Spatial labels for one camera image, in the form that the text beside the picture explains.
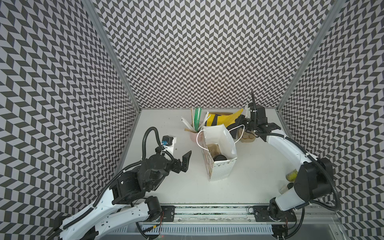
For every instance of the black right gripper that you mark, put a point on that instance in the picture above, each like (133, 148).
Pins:
(250, 122)

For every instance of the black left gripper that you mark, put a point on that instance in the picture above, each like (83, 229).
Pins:
(177, 168)

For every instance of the white patterned gift bag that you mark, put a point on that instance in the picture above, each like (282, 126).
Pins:
(223, 137)

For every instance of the black takeout coffee cup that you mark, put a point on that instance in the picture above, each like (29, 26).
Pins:
(219, 158)

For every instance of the yellow paper napkin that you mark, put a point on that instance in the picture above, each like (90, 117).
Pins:
(236, 115)

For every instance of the brown pulp cup carrier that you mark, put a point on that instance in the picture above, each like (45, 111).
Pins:
(214, 149)

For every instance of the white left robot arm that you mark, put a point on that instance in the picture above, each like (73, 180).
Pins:
(123, 200)

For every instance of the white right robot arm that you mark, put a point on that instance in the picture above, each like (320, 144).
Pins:
(314, 183)

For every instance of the stacked pulp cup carriers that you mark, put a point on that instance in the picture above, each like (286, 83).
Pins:
(245, 137)

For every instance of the pink metal bucket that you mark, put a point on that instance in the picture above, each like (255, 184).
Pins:
(194, 137)

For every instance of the brown cardboard napkin box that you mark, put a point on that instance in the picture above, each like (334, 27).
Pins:
(215, 119)

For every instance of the wooden stir stick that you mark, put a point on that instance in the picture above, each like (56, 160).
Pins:
(192, 118)

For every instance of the green wrapped straw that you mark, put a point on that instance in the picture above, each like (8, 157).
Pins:
(197, 118)

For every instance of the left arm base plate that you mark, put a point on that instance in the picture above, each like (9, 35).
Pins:
(167, 214)

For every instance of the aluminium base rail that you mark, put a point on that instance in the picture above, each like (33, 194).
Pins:
(226, 220)

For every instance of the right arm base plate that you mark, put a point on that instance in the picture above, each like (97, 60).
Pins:
(263, 213)

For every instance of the aluminium frame corner post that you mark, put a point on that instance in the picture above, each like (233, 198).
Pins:
(321, 34)

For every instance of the aluminium left corner post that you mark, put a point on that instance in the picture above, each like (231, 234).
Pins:
(97, 23)

